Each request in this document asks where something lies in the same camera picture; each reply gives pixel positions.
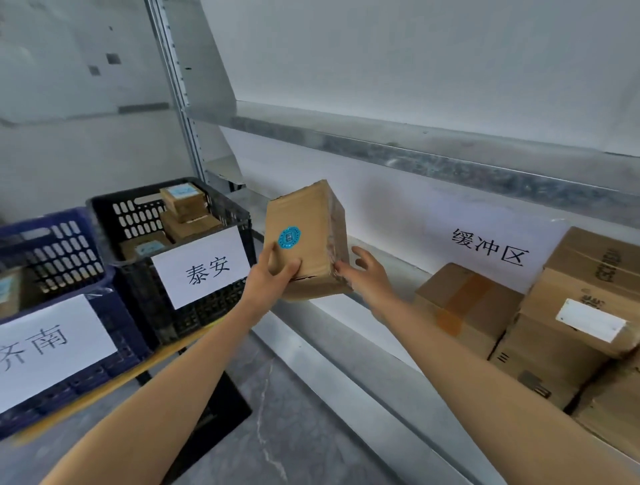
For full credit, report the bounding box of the person's left hand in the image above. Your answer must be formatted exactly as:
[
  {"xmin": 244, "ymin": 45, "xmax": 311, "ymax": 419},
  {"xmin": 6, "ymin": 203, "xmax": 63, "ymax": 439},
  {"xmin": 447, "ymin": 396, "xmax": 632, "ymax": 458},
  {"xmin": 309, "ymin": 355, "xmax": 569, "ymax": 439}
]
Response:
[{"xmin": 243, "ymin": 242, "xmax": 304, "ymax": 318}]

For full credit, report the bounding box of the blue plastic crate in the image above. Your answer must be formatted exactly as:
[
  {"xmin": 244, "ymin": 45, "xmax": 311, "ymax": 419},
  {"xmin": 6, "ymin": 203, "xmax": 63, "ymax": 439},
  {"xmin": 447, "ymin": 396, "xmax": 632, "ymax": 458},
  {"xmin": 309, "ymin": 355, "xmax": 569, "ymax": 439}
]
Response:
[{"xmin": 0, "ymin": 207, "xmax": 152, "ymax": 441}]

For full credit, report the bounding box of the large printed cardboard box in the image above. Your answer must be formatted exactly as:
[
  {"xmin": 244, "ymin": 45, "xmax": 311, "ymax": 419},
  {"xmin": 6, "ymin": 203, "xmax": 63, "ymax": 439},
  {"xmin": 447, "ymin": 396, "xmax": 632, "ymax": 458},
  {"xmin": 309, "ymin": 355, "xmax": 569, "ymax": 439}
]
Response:
[{"xmin": 487, "ymin": 314, "xmax": 610, "ymax": 411}]

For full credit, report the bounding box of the white paper wall sign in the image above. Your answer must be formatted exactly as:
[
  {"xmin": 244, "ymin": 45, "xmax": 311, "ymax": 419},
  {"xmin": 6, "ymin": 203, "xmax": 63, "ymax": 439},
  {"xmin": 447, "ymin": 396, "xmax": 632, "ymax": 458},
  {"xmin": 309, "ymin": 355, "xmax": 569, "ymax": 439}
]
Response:
[{"xmin": 414, "ymin": 199, "xmax": 572, "ymax": 295}]

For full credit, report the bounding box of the grey metal shelf rack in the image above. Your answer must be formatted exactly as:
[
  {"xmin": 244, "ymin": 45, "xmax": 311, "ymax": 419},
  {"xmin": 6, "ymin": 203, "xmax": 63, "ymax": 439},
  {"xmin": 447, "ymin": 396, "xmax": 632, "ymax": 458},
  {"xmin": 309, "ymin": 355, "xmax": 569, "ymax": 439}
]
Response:
[{"xmin": 144, "ymin": 0, "xmax": 640, "ymax": 485}]

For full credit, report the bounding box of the person's right hand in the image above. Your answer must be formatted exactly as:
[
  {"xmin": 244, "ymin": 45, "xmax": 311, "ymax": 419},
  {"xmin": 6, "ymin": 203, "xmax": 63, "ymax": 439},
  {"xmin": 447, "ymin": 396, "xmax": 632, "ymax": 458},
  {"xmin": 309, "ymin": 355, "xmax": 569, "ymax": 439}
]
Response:
[{"xmin": 333, "ymin": 246, "xmax": 402, "ymax": 324}]

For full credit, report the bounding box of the person's right forearm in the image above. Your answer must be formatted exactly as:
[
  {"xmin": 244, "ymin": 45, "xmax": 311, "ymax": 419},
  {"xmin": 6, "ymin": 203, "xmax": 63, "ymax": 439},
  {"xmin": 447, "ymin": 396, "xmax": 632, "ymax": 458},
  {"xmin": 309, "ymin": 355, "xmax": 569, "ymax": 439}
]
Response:
[{"xmin": 369, "ymin": 299, "xmax": 640, "ymax": 485}]

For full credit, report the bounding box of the person's left forearm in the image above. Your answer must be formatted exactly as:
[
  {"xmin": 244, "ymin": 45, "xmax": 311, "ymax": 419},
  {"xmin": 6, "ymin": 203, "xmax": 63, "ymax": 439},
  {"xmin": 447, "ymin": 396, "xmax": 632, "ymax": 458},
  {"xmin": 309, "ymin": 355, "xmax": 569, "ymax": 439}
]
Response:
[{"xmin": 42, "ymin": 295, "xmax": 272, "ymax": 485}]

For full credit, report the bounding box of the cardboard box with tape strip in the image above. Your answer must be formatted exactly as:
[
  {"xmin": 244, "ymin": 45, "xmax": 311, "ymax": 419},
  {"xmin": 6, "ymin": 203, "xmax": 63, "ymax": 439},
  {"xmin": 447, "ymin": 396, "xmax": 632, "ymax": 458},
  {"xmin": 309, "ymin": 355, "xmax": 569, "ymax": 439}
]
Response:
[{"xmin": 413, "ymin": 263, "xmax": 524, "ymax": 361}]

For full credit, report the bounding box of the cardboard box with white label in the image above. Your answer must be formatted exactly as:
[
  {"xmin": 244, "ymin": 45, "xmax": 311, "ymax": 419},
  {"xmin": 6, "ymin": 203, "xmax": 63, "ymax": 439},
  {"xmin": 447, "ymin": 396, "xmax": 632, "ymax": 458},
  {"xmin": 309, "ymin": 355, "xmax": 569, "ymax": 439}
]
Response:
[{"xmin": 519, "ymin": 226, "xmax": 640, "ymax": 359}]

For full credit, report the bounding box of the flat cardboard box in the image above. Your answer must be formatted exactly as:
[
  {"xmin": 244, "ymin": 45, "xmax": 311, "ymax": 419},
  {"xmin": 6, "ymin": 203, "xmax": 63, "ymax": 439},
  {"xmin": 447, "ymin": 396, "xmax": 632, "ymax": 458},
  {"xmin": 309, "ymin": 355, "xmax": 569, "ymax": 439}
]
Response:
[{"xmin": 160, "ymin": 210, "xmax": 224, "ymax": 243}]

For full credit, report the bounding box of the white paper crate label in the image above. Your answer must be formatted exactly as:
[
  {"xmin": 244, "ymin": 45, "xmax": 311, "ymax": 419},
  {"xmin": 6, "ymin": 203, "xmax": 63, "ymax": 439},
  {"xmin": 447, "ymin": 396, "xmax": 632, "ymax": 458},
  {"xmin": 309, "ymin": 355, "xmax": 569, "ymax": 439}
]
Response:
[
  {"xmin": 0, "ymin": 294, "xmax": 119, "ymax": 415},
  {"xmin": 149, "ymin": 225, "xmax": 252, "ymax": 311}
]

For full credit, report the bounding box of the black floor mat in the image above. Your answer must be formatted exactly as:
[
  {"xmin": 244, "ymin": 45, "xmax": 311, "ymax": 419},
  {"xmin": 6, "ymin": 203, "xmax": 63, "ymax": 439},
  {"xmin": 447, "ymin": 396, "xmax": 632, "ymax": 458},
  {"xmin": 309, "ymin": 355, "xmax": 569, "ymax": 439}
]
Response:
[{"xmin": 148, "ymin": 371, "xmax": 253, "ymax": 476}]

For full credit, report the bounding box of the cardboard box with blue sticker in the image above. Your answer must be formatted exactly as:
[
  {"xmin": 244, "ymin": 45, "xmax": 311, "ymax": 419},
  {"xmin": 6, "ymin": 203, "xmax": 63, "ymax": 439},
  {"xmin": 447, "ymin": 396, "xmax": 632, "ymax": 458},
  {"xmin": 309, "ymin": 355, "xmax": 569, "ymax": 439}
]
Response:
[{"xmin": 263, "ymin": 179, "xmax": 350, "ymax": 302}]

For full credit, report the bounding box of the plain cardboard box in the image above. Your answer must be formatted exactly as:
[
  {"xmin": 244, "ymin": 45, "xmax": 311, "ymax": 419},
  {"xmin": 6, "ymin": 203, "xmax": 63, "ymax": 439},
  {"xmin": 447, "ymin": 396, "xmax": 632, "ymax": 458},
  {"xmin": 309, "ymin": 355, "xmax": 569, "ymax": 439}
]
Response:
[{"xmin": 569, "ymin": 350, "xmax": 640, "ymax": 461}]

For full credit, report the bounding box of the black plastic crate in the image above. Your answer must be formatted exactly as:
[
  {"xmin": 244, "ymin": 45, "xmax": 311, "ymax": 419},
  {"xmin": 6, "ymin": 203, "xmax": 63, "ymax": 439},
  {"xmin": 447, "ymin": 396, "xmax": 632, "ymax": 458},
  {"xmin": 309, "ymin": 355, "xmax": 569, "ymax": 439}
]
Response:
[{"xmin": 85, "ymin": 177, "xmax": 252, "ymax": 351}]

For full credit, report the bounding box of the yellow board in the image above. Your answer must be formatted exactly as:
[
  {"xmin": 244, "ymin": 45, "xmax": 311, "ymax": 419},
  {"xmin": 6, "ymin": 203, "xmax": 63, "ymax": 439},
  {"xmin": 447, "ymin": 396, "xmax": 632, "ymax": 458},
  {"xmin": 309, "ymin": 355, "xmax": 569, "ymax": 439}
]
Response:
[{"xmin": 9, "ymin": 324, "xmax": 213, "ymax": 446}]

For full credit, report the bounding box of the small cardboard box blue label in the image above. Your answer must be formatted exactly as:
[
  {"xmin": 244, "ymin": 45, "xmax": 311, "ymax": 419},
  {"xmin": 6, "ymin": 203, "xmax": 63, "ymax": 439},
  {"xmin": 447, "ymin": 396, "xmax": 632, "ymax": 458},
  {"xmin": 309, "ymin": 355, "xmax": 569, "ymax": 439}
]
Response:
[
  {"xmin": 118, "ymin": 230, "xmax": 174, "ymax": 261},
  {"xmin": 0, "ymin": 266, "xmax": 27, "ymax": 321},
  {"xmin": 158, "ymin": 182, "xmax": 209, "ymax": 224}
]

